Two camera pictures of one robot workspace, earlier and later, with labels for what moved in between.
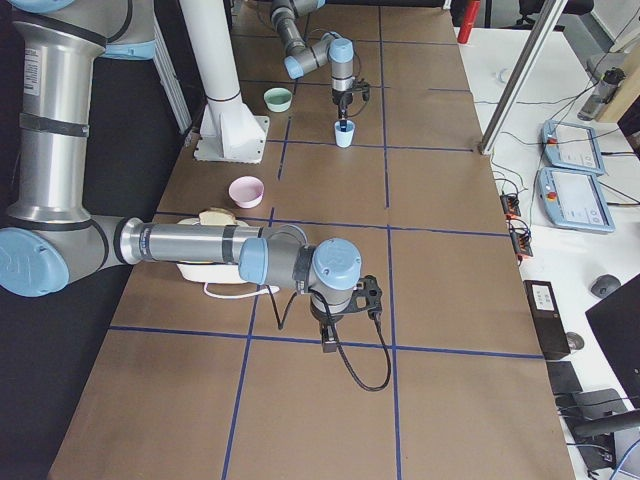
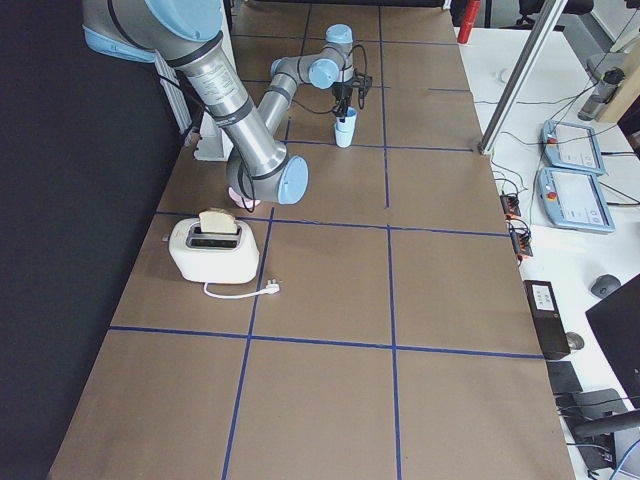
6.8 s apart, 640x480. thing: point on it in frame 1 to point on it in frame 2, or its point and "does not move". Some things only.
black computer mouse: x=604 y=285 does not move
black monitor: x=616 y=323 does not move
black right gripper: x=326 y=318 to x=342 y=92
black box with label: x=547 y=319 does not move
